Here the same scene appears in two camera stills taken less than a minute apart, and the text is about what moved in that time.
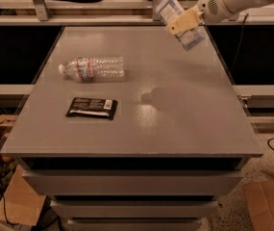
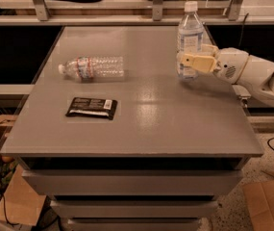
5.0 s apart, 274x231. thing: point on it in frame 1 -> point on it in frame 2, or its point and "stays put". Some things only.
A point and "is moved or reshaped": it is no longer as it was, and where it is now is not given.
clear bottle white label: x=167 y=9 is moved or reshaped
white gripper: x=211 y=4 -> x=231 y=64
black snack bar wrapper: x=92 y=107 stays put
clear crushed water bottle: x=98 y=66 stays put
